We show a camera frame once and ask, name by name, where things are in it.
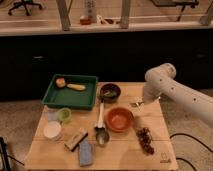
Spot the silver metal fork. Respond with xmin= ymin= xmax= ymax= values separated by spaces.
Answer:
xmin=130 ymin=101 xmax=144 ymax=107

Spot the green plastic cup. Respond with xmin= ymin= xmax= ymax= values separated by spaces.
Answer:
xmin=57 ymin=108 xmax=71 ymax=123

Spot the orange round toy food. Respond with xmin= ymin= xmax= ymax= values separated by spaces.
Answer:
xmin=55 ymin=78 xmax=66 ymax=88

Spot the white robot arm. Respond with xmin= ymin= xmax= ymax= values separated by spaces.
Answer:
xmin=143 ymin=63 xmax=213 ymax=129

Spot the white round container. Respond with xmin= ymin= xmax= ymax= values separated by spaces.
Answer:
xmin=43 ymin=121 xmax=62 ymax=141

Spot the blue grey sponge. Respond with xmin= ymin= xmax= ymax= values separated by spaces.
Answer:
xmin=79 ymin=141 xmax=93 ymax=166

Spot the dark brown bowl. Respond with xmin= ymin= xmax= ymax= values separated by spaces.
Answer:
xmin=99 ymin=83 xmax=121 ymax=103

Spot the black stand left edge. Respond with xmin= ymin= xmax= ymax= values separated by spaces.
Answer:
xmin=0 ymin=137 xmax=24 ymax=171

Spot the yellow toy bread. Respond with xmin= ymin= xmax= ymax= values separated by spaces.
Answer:
xmin=67 ymin=84 xmax=86 ymax=91

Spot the clear plastic cup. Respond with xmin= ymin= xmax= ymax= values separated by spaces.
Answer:
xmin=45 ymin=111 xmax=58 ymax=122

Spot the orange bowl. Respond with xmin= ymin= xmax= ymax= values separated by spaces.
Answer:
xmin=105 ymin=107 xmax=133 ymax=133

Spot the black floor cable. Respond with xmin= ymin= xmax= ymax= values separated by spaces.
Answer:
xmin=169 ymin=132 xmax=213 ymax=171

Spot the black office chair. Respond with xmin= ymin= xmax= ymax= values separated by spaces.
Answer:
xmin=8 ymin=0 xmax=43 ymax=16

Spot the dark grape bunch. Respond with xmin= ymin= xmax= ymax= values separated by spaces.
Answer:
xmin=136 ymin=127 xmax=154 ymax=155

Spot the red bowl on counter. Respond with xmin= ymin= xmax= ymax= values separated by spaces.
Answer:
xmin=80 ymin=17 xmax=91 ymax=25

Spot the green plastic tray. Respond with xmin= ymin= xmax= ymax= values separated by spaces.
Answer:
xmin=42 ymin=74 xmax=98 ymax=110

